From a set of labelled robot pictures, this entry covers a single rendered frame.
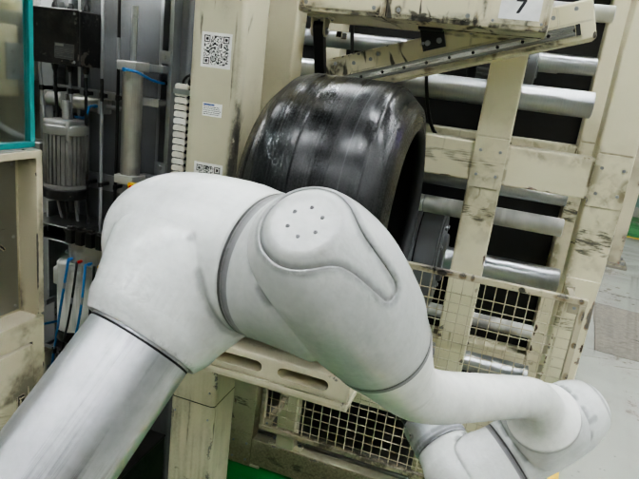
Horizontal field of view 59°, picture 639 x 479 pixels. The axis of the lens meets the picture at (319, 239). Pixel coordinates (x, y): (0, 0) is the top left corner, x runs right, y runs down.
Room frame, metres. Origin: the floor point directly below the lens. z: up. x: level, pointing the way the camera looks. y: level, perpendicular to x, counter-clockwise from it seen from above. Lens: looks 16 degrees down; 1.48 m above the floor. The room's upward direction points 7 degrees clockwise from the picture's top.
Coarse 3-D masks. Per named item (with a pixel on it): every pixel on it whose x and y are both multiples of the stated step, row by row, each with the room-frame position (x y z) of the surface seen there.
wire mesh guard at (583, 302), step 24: (432, 288) 1.56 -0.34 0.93; (504, 288) 1.49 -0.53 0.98; (528, 288) 1.48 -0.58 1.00; (576, 336) 1.43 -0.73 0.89; (480, 360) 1.50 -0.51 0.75; (528, 360) 1.47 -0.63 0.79; (264, 408) 1.69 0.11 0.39; (360, 408) 1.60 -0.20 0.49; (288, 432) 1.66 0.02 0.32; (360, 456) 1.59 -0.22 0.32; (408, 456) 1.55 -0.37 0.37
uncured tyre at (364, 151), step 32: (288, 96) 1.17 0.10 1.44; (320, 96) 1.16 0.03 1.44; (352, 96) 1.16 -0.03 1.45; (384, 96) 1.16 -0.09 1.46; (256, 128) 1.14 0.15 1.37; (288, 128) 1.10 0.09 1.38; (320, 128) 1.09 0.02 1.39; (352, 128) 1.08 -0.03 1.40; (384, 128) 1.09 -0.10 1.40; (416, 128) 1.23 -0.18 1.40; (256, 160) 1.08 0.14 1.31; (288, 160) 1.06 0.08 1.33; (320, 160) 1.05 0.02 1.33; (352, 160) 1.04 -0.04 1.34; (384, 160) 1.06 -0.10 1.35; (416, 160) 1.43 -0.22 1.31; (352, 192) 1.01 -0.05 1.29; (384, 192) 1.04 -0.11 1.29; (416, 192) 1.46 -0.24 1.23; (384, 224) 1.05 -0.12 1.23
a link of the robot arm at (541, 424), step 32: (416, 384) 0.46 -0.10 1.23; (448, 384) 0.56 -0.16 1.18; (480, 384) 0.59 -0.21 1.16; (512, 384) 0.63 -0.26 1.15; (544, 384) 0.68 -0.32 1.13; (576, 384) 0.77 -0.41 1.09; (416, 416) 0.52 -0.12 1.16; (448, 416) 0.55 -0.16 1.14; (480, 416) 0.58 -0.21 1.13; (512, 416) 0.62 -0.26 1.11; (544, 416) 0.66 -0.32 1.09; (576, 416) 0.71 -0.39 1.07; (608, 416) 0.74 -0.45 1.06; (512, 448) 0.72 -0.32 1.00; (544, 448) 0.69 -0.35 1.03; (576, 448) 0.70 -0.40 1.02
